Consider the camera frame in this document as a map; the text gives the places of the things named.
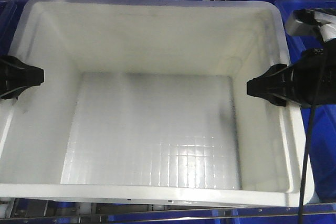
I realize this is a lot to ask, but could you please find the blue bin front right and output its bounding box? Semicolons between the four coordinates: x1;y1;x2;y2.
274;0;335;202

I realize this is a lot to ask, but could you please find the steel front bar right shelf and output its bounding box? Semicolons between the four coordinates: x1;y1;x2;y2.
1;199;335;223

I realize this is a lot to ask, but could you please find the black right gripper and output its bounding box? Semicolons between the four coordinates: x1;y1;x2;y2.
247;48;335;108

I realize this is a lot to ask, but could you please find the white plastic tote bin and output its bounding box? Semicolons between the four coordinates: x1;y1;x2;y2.
1;0;305;207

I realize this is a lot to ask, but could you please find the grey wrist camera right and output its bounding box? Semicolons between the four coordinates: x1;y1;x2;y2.
285;8;335;43

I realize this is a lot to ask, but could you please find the black cable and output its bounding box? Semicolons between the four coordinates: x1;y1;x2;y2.
296;48;326;224

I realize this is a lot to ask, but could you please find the blue bin front left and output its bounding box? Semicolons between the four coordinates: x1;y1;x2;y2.
1;0;16;55

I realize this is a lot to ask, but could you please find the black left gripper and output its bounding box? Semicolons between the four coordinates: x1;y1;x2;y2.
1;55;44;100

